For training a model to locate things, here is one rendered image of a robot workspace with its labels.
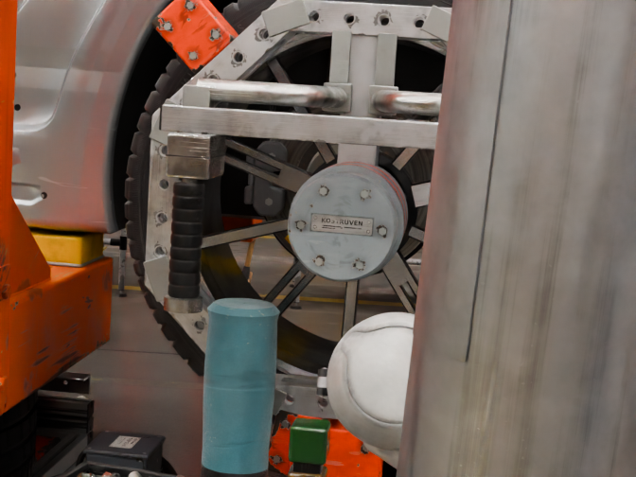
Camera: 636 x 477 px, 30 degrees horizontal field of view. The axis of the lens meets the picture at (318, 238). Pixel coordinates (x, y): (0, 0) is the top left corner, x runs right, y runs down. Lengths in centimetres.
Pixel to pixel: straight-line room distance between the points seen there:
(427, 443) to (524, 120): 14
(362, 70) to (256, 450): 49
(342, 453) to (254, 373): 20
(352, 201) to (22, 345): 63
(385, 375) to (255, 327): 62
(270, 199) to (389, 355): 123
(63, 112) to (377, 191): 82
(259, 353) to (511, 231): 102
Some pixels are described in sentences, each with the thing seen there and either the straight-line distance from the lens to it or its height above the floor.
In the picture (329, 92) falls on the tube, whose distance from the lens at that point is 140.
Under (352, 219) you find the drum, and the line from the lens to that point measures 138.
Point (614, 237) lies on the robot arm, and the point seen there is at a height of 96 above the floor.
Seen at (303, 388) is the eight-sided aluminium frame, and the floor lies 62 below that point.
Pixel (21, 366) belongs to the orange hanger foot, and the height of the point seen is 58.
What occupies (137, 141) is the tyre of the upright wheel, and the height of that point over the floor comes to 92.
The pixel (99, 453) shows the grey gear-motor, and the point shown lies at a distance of 191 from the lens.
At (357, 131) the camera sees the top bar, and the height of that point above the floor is 97.
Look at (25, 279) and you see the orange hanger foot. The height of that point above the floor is 70.
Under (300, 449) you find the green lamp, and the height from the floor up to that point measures 64.
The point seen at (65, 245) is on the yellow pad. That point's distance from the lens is 208.
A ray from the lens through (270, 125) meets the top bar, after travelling 134.
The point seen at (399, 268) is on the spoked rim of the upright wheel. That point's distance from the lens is 164.
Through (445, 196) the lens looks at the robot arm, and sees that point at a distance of 46.
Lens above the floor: 101
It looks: 7 degrees down
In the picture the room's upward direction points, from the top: 4 degrees clockwise
